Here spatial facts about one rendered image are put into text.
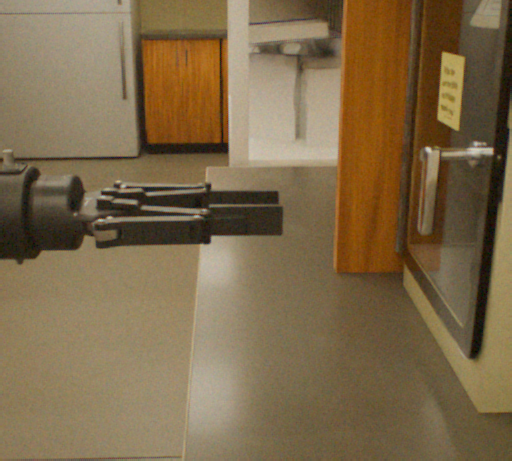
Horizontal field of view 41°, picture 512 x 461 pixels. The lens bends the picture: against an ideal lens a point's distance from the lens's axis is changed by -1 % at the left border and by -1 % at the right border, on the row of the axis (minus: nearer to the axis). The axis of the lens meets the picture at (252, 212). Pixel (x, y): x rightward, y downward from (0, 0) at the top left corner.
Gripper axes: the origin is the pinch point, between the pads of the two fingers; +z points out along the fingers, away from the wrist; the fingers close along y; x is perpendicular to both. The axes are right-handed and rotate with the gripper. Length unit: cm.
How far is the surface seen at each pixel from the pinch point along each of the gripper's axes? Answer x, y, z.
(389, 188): 7.5, 31.1, 22.0
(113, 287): 120, 232, -53
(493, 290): 6.1, -5.8, 23.5
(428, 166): -4.9, -1.1, 17.4
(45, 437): 117, 119, -58
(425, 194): -2.1, -1.1, 17.4
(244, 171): 22, 90, 3
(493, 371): 15.0, -6.1, 24.6
